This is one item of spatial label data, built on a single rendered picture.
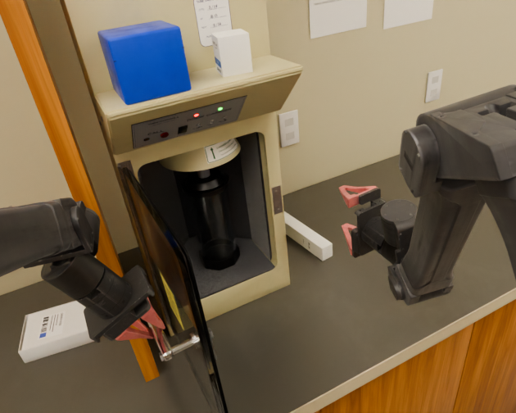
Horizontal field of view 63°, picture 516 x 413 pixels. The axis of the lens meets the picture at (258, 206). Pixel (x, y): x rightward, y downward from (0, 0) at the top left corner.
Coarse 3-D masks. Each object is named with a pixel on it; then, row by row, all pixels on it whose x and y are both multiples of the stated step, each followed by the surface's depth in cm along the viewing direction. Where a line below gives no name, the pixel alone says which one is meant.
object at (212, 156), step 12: (216, 144) 84; (228, 144) 86; (180, 156) 83; (192, 156) 83; (204, 156) 83; (216, 156) 84; (228, 156) 85; (168, 168) 85; (180, 168) 84; (192, 168) 83; (204, 168) 83
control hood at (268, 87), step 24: (192, 72) 72; (216, 72) 70; (264, 72) 67; (288, 72) 68; (96, 96) 67; (168, 96) 61; (192, 96) 62; (216, 96) 65; (240, 96) 68; (264, 96) 72; (120, 120) 60; (144, 120) 63; (240, 120) 78; (120, 144) 67
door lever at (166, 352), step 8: (152, 328) 64; (160, 328) 64; (160, 336) 63; (192, 336) 61; (160, 344) 61; (168, 344) 61; (184, 344) 61; (192, 344) 61; (160, 352) 60; (168, 352) 60; (176, 352) 61; (168, 360) 60
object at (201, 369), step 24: (144, 216) 65; (144, 240) 78; (168, 240) 52; (168, 264) 59; (192, 288) 52; (168, 312) 85; (192, 312) 54; (192, 360) 74; (216, 384) 62; (216, 408) 66
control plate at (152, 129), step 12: (204, 108) 67; (216, 108) 68; (228, 108) 70; (240, 108) 72; (156, 120) 64; (168, 120) 66; (180, 120) 67; (192, 120) 69; (204, 120) 71; (216, 120) 73; (228, 120) 75; (132, 132) 65; (144, 132) 66; (156, 132) 68; (168, 132) 70; (192, 132) 73; (144, 144) 70
